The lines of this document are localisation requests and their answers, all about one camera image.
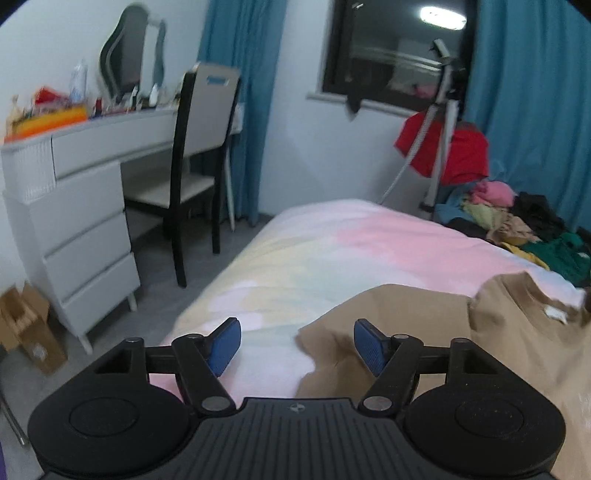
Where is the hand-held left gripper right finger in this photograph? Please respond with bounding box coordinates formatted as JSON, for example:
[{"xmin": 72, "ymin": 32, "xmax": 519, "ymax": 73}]
[{"xmin": 353, "ymin": 318, "xmax": 499, "ymax": 416}]

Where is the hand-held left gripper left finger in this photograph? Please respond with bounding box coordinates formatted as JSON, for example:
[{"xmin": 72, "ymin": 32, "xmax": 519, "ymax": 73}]
[{"xmin": 93, "ymin": 318, "xmax": 242, "ymax": 416}]

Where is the tan printed t-shirt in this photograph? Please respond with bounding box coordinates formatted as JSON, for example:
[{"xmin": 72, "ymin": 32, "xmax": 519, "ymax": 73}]
[{"xmin": 295, "ymin": 271, "xmax": 591, "ymax": 480}]

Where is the pastel bed blanket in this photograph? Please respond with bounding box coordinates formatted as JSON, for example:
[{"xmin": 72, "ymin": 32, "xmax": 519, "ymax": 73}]
[{"xmin": 159, "ymin": 198, "xmax": 587, "ymax": 402}]

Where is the yellow-green garment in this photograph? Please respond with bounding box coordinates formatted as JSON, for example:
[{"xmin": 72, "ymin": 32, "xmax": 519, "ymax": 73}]
[{"xmin": 462, "ymin": 202, "xmax": 509, "ymax": 228}]

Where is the white dressing table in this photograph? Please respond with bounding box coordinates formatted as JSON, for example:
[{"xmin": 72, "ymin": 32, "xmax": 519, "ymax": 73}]
[{"xmin": 0, "ymin": 104, "xmax": 243, "ymax": 354}]

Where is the beige garment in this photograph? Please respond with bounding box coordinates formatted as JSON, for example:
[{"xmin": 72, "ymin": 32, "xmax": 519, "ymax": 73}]
[{"xmin": 486, "ymin": 215, "xmax": 542, "ymax": 246}]

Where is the cardboard box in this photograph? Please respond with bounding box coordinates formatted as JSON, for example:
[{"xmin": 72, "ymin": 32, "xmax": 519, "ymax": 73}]
[{"xmin": 0, "ymin": 282, "xmax": 69, "ymax": 374}]

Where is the pink garment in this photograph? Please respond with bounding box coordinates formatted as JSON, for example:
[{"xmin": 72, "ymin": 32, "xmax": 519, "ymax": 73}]
[{"xmin": 471, "ymin": 181, "xmax": 515, "ymax": 208}]

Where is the green garment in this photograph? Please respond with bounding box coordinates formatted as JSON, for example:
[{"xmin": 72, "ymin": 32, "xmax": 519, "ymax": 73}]
[{"xmin": 522, "ymin": 232, "xmax": 591, "ymax": 287}]

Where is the red garment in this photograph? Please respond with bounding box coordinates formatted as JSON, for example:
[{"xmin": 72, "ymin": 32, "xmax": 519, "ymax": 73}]
[{"xmin": 394, "ymin": 111, "xmax": 490, "ymax": 185}]

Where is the black garment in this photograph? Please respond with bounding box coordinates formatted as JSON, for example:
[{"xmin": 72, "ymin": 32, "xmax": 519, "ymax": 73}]
[{"xmin": 512, "ymin": 191, "xmax": 568, "ymax": 241}]

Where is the white garment steamer stand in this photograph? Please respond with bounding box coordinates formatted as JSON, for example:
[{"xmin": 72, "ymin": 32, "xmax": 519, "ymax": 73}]
[{"xmin": 379, "ymin": 39, "xmax": 462, "ymax": 214}]

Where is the black and grey chair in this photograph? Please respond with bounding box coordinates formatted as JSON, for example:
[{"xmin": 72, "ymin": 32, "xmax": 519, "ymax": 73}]
[{"xmin": 124, "ymin": 62, "xmax": 242, "ymax": 288}]

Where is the white ribbed basket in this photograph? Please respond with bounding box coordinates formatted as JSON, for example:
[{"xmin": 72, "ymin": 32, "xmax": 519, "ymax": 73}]
[{"xmin": 0, "ymin": 137, "xmax": 57, "ymax": 204}]

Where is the blue curtain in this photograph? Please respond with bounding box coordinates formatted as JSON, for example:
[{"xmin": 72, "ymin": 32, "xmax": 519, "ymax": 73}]
[
  {"xmin": 198, "ymin": 0, "xmax": 288, "ymax": 227},
  {"xmin": 464, "ymin": 0, "xmax": 591, "ymax": 232}
]

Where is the dark framed window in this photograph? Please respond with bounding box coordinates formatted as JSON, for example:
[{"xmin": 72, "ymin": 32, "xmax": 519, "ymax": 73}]
[{"xmin": 322, "ymin": 0, "xmax": 478, "ymax": 112}]

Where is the clear plastic bottle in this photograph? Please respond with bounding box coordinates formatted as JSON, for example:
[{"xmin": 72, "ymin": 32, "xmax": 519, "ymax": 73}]
[{"xmin": 69, "ymin": 59, "xmax": 89, "ymax": 103}]

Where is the wavy framed mirror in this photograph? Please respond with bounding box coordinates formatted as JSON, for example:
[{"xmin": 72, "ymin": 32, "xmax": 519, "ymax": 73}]
[{"xmin": 99, "ymin": 4, "xmax": 167, "ymax": 101}]

